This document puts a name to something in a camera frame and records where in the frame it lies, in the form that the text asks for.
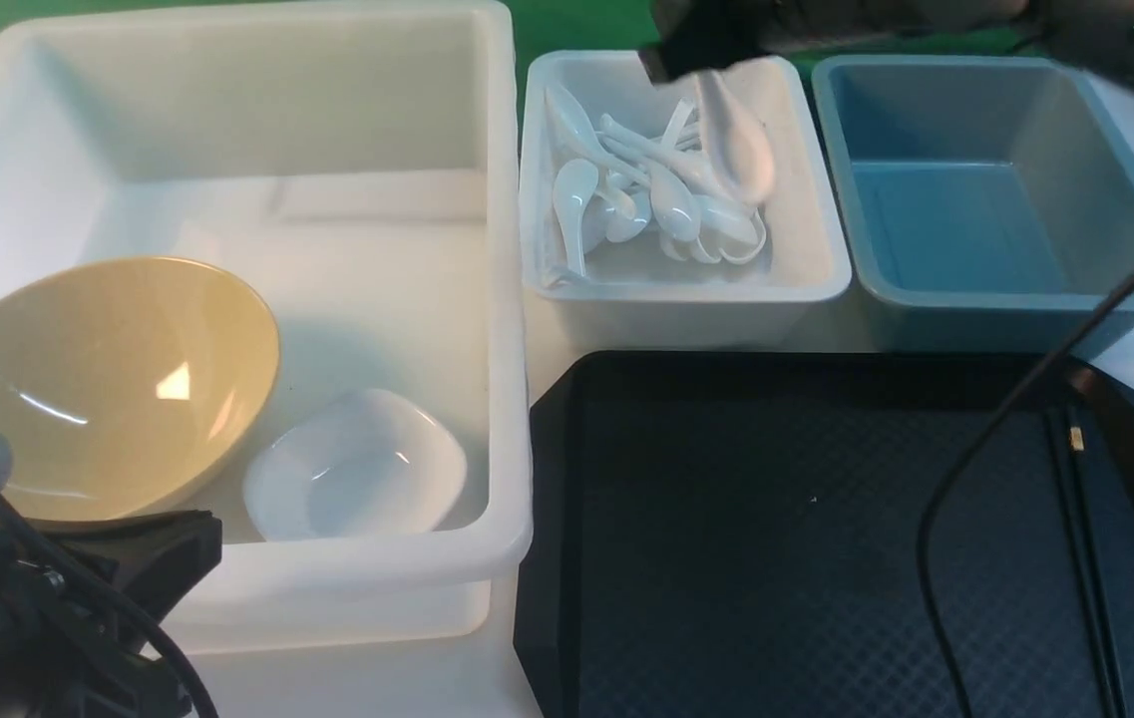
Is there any black chopstick pair left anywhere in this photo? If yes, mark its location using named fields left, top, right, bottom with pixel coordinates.
left=1046, top=406, right=1126, bottom=717

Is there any yellow noodle bowl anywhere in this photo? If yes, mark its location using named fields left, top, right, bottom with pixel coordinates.
left=0, top=257, right=280, bottom=522

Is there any black cable right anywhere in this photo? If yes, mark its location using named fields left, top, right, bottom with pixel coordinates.
left=919, top=204, right=1134, bottom=718

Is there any black chopstick pair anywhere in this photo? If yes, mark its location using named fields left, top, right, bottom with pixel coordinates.
left=1046, top=406, right=1126, bottom=717
left=1064, top=405, right=1128, bottom=717

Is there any white spoon top left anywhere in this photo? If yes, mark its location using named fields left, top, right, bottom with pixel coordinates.
left=545, top=83, right=620, bottom=174

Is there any green backdrop cloth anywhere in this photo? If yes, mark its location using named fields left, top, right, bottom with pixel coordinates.
left=0, top=0, right=1046, bottom=111

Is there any blue-grey plastic bin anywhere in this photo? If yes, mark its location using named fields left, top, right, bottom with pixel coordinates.
left=810, top=54, right=1134, bottom=353

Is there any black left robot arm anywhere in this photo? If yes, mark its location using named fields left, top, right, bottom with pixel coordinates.
left=0, top=512, right=221, bottom=717

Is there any black chopstick pair right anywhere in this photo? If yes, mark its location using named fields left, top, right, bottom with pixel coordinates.
left=1064, top=405, right=1128, bottom=717

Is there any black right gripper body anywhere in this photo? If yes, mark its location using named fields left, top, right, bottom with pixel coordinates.
left=642, top=1, right=926, bottom=83

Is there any white spoon left upright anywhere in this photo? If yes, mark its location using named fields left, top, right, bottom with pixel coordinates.
left=552, top=159, right=599, bottom=277

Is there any large white plastic tub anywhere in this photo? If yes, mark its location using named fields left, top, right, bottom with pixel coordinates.
left=0, top=1, right=532, bottom=654

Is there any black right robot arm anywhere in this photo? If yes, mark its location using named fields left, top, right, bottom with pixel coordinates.
left=638, top=1, right=1134, bottom=92

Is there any black cable left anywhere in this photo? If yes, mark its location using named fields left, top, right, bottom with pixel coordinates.
left=0, top=449, right=220, bottom=718

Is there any small white plastic bin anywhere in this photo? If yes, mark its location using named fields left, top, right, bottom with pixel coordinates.
left=521, top=51, right=853, bottom=353

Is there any white ceramic soup spoon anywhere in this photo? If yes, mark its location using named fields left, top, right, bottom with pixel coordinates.
left=691, top=70, right=777, bottom=206

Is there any black cable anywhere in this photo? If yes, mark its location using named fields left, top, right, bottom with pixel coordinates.
left=919, top=204, right=1134, bottom=718
left=0, top=449, right=220, bottom=718

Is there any white spoon centre bowl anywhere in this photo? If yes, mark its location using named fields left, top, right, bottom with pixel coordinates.
left=612, top=146, right=702, bottom=244

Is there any white spoon centre long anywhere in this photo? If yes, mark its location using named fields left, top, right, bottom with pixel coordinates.
left=598, top=113, right=759, bottom=212

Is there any white square side dish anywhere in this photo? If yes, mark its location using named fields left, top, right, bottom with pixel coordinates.
left=243, top=388, right=468, bottom=541

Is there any white spoon right edge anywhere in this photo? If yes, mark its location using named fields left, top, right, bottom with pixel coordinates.
left=718, top=206, right=768, bottom=265

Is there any black plastic serving tray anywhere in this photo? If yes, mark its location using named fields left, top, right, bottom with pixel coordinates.
left=513, top=350, right=1134, bottom=717

